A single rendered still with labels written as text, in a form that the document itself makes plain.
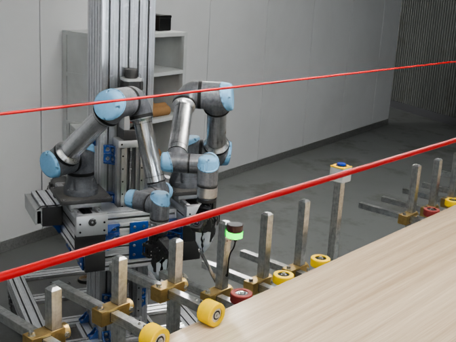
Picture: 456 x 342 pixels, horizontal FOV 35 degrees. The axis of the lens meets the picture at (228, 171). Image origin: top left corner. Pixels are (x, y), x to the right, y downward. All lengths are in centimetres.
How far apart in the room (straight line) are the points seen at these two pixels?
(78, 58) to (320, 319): 334
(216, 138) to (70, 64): 241
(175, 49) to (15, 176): 162
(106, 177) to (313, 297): 124
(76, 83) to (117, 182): 213
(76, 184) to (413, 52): 948
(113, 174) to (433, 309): 157
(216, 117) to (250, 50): 441
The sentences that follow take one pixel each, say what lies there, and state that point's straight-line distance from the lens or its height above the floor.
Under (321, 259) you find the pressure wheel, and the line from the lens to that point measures 299.
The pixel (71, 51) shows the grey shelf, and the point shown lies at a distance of 540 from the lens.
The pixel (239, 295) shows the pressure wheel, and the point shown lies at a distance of 260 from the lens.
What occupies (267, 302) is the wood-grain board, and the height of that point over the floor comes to 90.
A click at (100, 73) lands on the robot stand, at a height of 154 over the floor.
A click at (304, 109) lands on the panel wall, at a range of 857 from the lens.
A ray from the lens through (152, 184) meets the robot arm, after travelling 293.
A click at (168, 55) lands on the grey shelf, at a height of 135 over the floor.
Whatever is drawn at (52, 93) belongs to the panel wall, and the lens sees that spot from 545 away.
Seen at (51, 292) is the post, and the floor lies 109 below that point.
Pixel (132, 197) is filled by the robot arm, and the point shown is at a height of 114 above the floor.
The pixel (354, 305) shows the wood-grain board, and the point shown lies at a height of 90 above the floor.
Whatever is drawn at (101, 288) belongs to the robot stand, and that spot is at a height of 50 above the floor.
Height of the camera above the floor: 200
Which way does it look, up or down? 15 degrees down
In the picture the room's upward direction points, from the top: 3 degrees clockwise
